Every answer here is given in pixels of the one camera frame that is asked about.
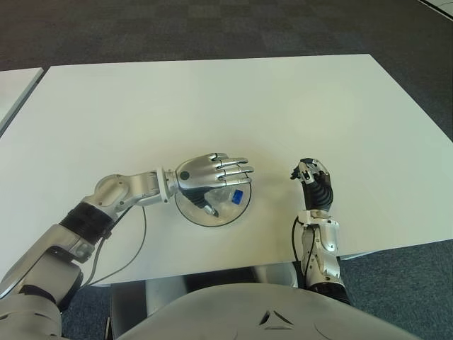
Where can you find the white plate black rim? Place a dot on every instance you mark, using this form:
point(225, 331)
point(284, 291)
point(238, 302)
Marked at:
point(226, 217)

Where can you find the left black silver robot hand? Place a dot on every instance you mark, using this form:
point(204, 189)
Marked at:
point(198, 173)

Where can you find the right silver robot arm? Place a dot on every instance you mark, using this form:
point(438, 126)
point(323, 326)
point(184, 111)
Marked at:
point(320, 251)

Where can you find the silver robot torso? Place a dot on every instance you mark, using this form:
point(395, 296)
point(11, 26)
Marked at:
point(230, 311)

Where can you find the white side table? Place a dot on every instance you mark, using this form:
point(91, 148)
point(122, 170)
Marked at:
point(14, 92)

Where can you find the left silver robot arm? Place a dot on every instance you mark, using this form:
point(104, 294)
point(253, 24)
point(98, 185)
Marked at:
point(63, 233)

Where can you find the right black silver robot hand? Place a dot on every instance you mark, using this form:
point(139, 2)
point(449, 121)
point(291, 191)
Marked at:
point(318, 193)

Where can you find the white round pedestal base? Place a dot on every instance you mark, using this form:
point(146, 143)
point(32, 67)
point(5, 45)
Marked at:
point(279, 274)

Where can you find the clear water bottle blue cap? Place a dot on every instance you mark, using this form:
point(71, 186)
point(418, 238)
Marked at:
point(226, 198)

